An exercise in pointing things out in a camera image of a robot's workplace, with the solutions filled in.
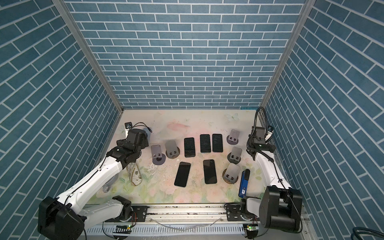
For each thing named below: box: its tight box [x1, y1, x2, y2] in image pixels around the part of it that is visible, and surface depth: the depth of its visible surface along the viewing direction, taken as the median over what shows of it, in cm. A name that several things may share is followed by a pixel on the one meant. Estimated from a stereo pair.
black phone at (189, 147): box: [184, 137, 196, 158], surface depth 103 cm
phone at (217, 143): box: [212, 134, 223, 153], surface depth 102 cm
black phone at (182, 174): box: [174, 161, 191, 188], surface depth 89 cm
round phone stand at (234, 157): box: [227, 146, 243, 165], surface depth 91 cm
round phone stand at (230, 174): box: [222, 163, 241, 185], surface depth 84 cm
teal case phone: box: [200, 134, 211, 153], surface depth 105 cm
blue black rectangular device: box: [238, 168, 251, 198], surface depth 84 cm
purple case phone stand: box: [165, 139, 181, 159], surface depth 93 cm
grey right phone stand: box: [226, 129, 240, 145], surface depth 101 cm
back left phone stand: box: [150, 144, 166, 166], surface depth 91 cm
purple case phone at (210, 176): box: [203, 159, 217, 185], surface depth 91 cm
